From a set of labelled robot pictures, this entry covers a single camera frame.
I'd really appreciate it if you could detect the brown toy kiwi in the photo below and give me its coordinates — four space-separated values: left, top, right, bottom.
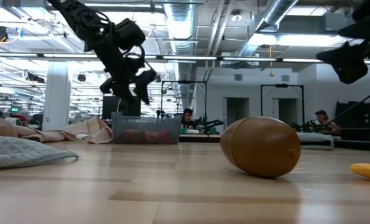
220 116 302 179

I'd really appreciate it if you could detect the blue-grey cloth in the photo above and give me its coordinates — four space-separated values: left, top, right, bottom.
296 131 335 151

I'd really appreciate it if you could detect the silver ribbed air duct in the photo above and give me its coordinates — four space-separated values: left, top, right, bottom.
162 0 198 97

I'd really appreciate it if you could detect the small yellow toy banana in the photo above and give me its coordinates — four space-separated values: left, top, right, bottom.
349 163 370 184

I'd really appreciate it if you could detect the white building column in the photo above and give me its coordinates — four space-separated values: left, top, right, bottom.
42 62 73 131

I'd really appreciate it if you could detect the silver smooth air duct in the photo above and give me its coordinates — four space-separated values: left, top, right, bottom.
237 0 300 58

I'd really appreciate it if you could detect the long ceiling light strip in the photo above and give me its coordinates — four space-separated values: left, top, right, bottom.
0 52 370 65

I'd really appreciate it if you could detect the black clothes hanger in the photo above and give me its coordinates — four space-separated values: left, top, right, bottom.
314 82 370 133

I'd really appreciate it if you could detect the black rig frame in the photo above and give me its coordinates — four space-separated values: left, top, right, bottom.
160 80 208 123
260 83 305 125

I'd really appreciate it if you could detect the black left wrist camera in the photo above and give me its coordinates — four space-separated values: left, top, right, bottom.
114 17 147 52

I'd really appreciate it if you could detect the grey translucent tupperware container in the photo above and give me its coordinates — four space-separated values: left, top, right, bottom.
111 111 183 145

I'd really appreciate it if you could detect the beige pink cloth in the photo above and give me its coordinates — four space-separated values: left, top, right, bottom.
0 116 113 144

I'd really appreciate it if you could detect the person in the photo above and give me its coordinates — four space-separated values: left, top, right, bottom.
180 108 201 130
314 109 341 134

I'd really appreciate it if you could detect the black background monitor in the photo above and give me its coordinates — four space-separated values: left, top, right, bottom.
102 95 142 118

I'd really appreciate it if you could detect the black cabinet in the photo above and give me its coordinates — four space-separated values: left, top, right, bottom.
334 100 370 141

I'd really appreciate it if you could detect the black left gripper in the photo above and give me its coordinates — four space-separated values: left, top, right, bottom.
93 40 159 106

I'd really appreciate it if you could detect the distant wooden table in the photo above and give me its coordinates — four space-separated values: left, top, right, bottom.
180 133 222 143

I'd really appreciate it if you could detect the pale grey waffle cloth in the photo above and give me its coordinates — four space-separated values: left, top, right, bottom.
0 136 79 170

